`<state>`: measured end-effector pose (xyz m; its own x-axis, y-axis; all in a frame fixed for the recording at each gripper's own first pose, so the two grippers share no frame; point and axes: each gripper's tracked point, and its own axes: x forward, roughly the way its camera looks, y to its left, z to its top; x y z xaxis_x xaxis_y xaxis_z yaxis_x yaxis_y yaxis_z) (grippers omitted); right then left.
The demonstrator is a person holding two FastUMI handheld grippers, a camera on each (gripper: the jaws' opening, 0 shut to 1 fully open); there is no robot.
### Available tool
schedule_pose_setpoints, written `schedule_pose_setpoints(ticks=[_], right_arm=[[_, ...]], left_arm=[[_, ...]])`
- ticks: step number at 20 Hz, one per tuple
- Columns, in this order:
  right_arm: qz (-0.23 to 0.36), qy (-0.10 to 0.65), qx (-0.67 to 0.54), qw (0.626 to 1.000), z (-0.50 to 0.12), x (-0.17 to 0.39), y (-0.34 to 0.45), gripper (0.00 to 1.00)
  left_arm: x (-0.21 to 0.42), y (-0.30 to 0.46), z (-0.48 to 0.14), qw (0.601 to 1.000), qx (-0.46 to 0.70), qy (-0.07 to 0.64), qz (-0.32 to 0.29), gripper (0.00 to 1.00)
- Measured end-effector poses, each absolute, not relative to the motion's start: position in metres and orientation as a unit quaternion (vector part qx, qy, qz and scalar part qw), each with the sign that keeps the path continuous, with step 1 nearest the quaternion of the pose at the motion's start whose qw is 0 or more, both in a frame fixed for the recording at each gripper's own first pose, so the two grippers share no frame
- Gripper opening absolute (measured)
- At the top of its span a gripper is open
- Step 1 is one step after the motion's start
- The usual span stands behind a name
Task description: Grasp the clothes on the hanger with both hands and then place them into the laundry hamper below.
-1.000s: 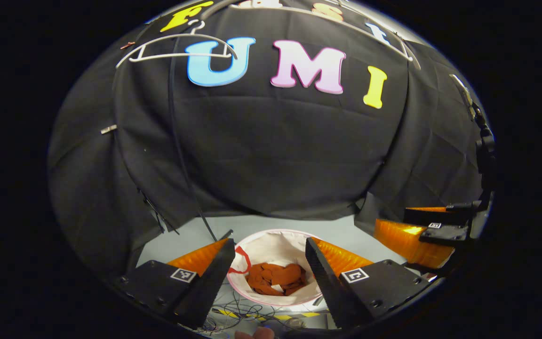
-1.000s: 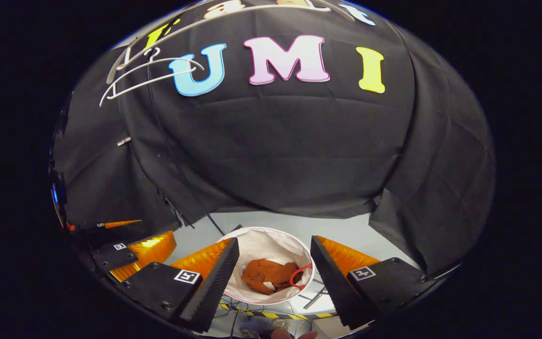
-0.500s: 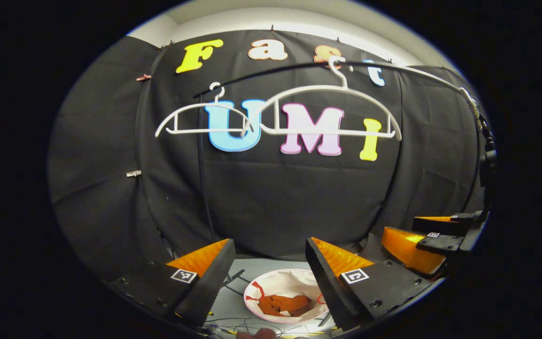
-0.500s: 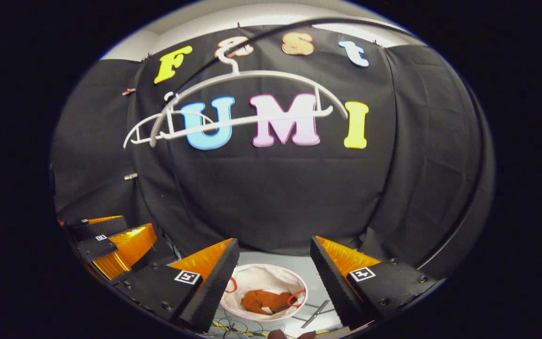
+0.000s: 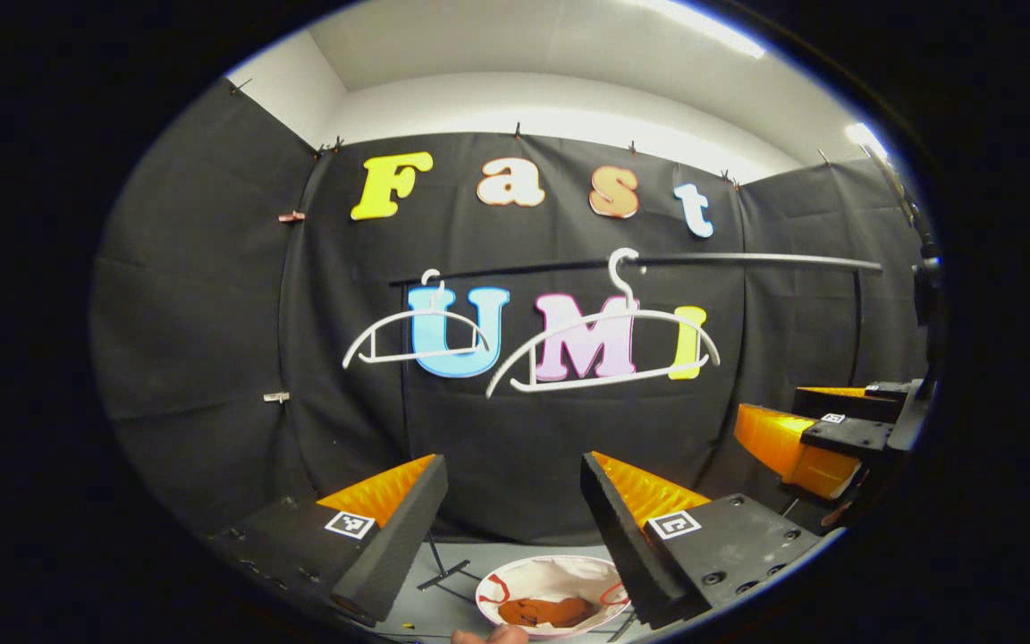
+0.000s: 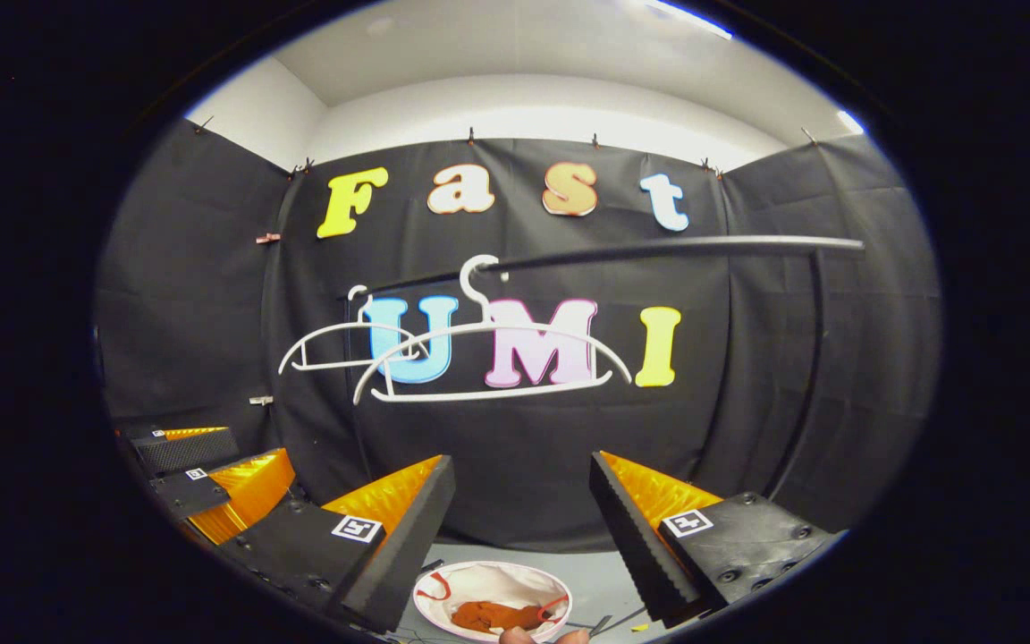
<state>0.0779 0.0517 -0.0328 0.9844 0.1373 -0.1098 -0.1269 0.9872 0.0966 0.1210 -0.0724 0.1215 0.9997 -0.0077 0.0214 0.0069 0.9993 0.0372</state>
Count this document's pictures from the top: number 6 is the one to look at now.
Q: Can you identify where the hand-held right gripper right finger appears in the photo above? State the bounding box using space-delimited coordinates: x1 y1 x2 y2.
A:
588 450 842 627

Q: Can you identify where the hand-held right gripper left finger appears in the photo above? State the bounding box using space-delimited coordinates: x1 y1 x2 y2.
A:
215 454 458 634

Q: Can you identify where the pink white laundry hamper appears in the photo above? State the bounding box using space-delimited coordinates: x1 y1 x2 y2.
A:
412 561 574 643

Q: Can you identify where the orange corduroy jacket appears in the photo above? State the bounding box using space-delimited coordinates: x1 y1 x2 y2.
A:
451 601 545 634

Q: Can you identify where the white plastic clothes hanger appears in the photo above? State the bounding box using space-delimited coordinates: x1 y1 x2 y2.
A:
278 284 431 377
352 255 634 405

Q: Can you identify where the black clothes rack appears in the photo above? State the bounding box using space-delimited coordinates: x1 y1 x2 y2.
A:
345 234 866 636

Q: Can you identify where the black backdrop cloth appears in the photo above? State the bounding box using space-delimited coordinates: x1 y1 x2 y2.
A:
95 116 943 551

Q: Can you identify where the long ceiling light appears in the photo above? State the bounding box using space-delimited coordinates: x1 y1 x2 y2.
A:
645 0 736 42

